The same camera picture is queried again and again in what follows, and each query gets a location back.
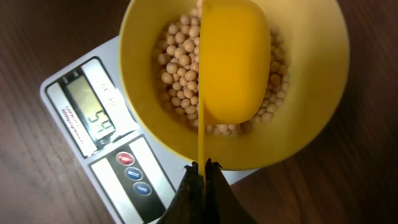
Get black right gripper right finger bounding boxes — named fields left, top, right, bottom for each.
left=203, top=159, right=257, bottom=224

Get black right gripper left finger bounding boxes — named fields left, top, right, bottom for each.
left=157, top=162, right=205, bottom=224

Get yellow measuring scoop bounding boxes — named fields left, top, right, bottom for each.
left=198, top=0, right=271, bottom=175

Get white digital kitchen scale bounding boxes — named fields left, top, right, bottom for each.
left=39, top=35, right=259, bottom=224

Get soybeans in yellow bowl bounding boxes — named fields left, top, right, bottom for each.
left=153, top=1, right=289, bottom=135

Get yellow plastic bowl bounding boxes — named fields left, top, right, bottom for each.
left=119, top=0, right=349, bottom=170

